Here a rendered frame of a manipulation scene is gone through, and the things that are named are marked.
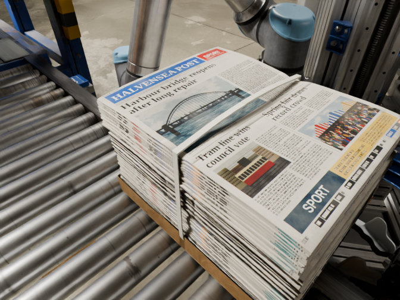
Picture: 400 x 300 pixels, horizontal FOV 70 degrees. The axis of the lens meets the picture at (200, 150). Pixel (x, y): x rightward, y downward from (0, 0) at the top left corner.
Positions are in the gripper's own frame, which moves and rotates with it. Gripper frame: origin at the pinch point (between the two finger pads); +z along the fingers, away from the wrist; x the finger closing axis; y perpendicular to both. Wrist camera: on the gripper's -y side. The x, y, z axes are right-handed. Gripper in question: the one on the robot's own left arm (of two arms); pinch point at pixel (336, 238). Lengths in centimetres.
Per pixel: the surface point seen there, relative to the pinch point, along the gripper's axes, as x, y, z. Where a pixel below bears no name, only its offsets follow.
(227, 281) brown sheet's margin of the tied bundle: 22.7, 5.4, 7.9
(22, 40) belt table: 5, 1, 142
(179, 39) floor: -185, -78, 256
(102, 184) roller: 24.5, 1.7, 41.4
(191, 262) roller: 23.0, 1.6, 15.1
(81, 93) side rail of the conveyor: 9, 2, 80
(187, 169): 22.7, 23.3, 15.7
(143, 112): 20.3, 24.8, 27.5
